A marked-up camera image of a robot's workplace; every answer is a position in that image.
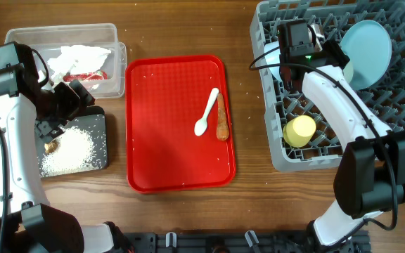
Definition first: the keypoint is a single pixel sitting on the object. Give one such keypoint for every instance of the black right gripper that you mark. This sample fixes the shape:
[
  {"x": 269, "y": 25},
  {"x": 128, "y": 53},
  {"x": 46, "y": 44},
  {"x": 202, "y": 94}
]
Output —
[{"x": 339, "y": 59}]

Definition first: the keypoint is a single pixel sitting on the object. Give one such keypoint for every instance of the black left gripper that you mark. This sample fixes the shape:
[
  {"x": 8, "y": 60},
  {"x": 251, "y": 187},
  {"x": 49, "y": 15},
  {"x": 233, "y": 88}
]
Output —
[{"x": 74, "y": 104}]

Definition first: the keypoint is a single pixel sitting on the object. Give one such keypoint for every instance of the light blue plate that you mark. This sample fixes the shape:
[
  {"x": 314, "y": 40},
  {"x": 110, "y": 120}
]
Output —
[{"x": 369, "y": 47}]

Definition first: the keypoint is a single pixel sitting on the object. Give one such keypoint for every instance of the red snack wrapper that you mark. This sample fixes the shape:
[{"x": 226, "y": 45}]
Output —
[{"x": 86, "y": 77}]

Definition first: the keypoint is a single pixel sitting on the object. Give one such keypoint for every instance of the brown mushroom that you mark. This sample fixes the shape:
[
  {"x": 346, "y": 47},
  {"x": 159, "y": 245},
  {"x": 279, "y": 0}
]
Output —
[{"x": 51, "y": 147}]

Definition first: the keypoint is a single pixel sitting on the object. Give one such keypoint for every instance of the white rice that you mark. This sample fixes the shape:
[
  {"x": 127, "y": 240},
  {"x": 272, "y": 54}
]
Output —
[{"x": 72, "y": 151}]

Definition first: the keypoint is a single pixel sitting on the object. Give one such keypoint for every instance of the light blue bowl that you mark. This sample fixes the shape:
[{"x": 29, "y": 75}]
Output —
[{"x": 273, "y": 57}]

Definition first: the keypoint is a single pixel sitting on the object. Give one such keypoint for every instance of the yellow cup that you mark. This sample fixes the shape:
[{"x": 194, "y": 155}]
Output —
[{"x": 299, "y": 131}]

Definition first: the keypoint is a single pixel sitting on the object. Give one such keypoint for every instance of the white plastic spoon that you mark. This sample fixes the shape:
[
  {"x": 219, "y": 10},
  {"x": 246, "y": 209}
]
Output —
[{"x": 201, "y": 125}]

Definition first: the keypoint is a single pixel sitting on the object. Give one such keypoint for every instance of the green bowl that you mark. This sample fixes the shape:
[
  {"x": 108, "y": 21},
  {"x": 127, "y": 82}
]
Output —
[{"x": 348, "y": 72}]

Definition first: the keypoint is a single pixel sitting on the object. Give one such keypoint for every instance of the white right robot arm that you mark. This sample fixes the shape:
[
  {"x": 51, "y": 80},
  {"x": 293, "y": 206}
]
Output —
[{"x": 370, "y": 178}]

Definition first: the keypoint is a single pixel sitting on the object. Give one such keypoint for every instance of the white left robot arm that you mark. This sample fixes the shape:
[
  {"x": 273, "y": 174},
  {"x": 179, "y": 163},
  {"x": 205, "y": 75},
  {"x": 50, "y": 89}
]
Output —
[{"x": 28, "y": 110}]

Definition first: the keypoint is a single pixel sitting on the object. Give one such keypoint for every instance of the grey dishwasher rack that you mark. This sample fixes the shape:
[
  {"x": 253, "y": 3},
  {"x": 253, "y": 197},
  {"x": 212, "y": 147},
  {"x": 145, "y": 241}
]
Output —
[{"x": 386, "y": 99}]

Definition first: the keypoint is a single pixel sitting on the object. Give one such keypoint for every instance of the black waste tray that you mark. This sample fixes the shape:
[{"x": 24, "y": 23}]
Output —
[{"x": 97, "y": 140}]

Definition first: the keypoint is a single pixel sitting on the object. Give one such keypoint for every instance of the clear plastic waste bin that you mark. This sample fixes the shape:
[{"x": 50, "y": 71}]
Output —
[{"x": 47, "y": 41}]

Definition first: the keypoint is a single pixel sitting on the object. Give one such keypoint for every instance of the red serving tray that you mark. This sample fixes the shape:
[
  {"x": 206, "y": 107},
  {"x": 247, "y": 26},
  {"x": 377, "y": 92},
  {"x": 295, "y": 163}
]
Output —
[{"x": 164, "y": 99}]

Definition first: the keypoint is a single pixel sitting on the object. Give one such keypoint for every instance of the orange carrot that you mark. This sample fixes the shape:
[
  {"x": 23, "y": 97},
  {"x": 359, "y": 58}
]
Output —
[{"x": 222, "y": 131}]

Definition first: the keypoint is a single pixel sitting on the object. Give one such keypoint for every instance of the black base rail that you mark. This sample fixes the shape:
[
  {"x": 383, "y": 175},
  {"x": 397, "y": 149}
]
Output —
[{"x": 278, "y": 242}]

